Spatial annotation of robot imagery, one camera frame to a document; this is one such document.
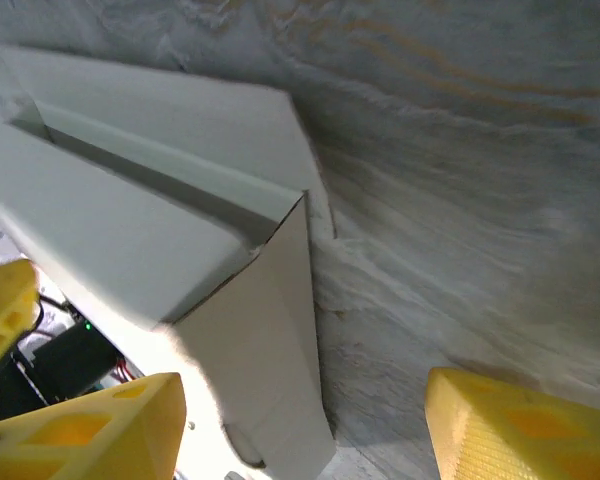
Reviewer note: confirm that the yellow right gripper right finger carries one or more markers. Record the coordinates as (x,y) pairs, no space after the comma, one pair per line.
(520,435)

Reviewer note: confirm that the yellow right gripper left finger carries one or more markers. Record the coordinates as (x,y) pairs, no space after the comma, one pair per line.
(90,435)

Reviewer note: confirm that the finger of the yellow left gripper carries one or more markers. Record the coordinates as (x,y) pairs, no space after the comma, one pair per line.
(5,315)

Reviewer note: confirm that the white paper box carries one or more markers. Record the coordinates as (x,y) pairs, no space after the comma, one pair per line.
(130,240)

